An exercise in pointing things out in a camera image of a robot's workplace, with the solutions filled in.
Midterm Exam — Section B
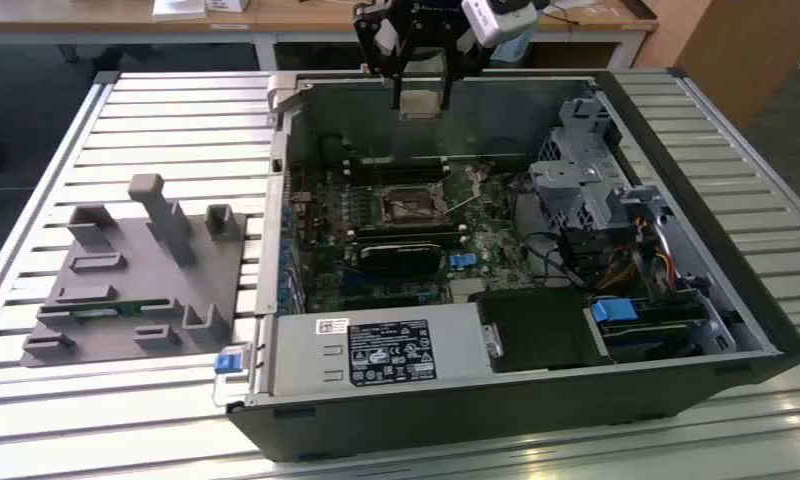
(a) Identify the green RAM stick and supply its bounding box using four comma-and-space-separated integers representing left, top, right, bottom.
72, 298, 175, 317

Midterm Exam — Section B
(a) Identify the wooden desk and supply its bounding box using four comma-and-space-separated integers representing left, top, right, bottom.
0, 0, 662, 71

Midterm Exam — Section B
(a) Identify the black RAM slot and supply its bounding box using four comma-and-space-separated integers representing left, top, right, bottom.
356, 155, 451, 170
358, 223, 456, 234
346, 168, 447, 187
356, 232, 459, 245

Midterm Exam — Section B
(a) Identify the green motherboard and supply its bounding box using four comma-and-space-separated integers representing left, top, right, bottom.
283, 159, 562, 311

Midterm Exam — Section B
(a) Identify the black CPU socket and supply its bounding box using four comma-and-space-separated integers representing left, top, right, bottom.
378, 185, 450, 226

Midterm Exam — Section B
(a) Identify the black open PC case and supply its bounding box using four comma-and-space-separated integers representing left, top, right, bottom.
224, 67, 800, 464

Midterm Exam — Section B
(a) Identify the black cable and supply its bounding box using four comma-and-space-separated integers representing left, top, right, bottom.
517, 232, 590, 290

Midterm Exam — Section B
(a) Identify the silver metal drive cage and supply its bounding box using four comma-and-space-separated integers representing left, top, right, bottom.
530, 97, 675, 231

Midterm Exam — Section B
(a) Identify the silver labelled power supply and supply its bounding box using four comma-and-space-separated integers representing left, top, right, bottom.
266, 302, 502, 396

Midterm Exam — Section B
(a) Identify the black graphics card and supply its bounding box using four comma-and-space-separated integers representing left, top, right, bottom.
354, 238, 443, 276

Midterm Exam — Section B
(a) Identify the silver square CPU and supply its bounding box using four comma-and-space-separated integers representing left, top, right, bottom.
399, 89, 444, 120

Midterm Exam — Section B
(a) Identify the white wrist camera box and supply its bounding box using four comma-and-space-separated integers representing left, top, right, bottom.
462, 0, 542, 47

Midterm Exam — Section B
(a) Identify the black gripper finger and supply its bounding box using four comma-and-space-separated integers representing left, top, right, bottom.
352, 3, 407, 111
439, 27, 494, 112

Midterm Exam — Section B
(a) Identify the wooden cabinet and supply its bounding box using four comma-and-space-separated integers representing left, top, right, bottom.
633, 0, 800, 129

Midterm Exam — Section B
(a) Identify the blue disk carrier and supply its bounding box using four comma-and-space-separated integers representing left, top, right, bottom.
590, 297, 639, 326

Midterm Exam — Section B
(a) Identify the silver chipset heat sink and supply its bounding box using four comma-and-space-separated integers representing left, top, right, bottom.
450, 278, 486, 301

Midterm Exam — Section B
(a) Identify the yellow red wire bundle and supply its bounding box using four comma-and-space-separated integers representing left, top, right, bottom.
599, 244, 679, 296

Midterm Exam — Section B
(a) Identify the grey parts rack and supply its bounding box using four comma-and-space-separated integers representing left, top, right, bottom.
23, 172, 250, 369

